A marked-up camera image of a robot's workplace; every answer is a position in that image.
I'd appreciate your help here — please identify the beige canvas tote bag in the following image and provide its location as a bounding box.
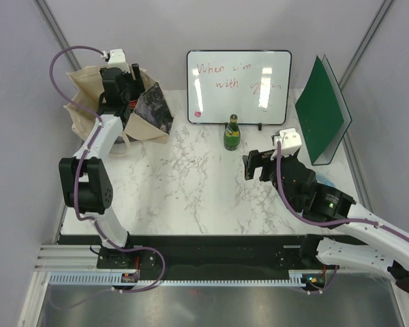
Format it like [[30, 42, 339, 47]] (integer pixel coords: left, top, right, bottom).
[[65, 66, 174, 144]]

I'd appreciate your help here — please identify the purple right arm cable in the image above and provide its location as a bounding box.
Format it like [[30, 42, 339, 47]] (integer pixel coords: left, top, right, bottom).
[[275, 141, 409, 251]]

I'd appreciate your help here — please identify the green Perrier bottle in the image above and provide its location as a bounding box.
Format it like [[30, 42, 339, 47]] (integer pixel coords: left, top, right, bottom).
[[224, 114, 241, 151]]

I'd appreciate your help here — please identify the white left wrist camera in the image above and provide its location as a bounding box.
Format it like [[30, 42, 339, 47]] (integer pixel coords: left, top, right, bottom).
[[102, 48, 130, 74]]

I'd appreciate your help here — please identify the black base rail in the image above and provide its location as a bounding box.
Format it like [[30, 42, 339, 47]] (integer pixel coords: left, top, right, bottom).
[[97, 235, 325, 279]]

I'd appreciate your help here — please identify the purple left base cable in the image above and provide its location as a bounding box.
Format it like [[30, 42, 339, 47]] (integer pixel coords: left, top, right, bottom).
[[49, 221, 166, 310]]

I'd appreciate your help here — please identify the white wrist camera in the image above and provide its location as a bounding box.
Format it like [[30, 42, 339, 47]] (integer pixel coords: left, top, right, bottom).
[[102, 48, 130, 74], [271, 128, 302, 160]]

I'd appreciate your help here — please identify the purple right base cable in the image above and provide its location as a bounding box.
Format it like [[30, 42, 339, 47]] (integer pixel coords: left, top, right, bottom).
[[301, 265, 338, 296]]

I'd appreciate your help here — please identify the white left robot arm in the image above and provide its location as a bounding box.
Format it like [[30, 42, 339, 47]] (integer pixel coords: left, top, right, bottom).
[[59, 63, 136, 268]]

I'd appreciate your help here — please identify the green folder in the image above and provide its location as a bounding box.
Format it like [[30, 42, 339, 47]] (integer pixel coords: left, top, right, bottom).
[[295, 57, 352, 166]]

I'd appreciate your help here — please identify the small whiteboard black frame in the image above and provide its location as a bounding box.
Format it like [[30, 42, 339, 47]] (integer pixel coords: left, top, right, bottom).
[[186, 50, 292, 125]]

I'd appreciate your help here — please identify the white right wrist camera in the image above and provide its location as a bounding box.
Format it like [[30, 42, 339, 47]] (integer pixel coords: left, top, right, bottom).
[[271, 128, 302, 160]]

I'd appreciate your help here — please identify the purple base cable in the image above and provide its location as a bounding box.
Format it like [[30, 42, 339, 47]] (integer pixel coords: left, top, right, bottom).
[[49, 221, 166, 310], [301, 265, 338, 296]]

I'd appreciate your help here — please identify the white slotted cable duct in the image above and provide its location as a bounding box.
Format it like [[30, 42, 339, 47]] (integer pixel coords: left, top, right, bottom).
[[49, 270, 328, 286]]

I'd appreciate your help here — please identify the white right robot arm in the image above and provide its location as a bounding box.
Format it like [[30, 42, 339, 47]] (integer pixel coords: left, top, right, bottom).
[[242, 150, 409, 293]]

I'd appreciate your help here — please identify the light blue face mask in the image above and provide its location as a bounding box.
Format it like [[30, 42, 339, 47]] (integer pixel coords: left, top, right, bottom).
[[316, 173, 335, 187]]

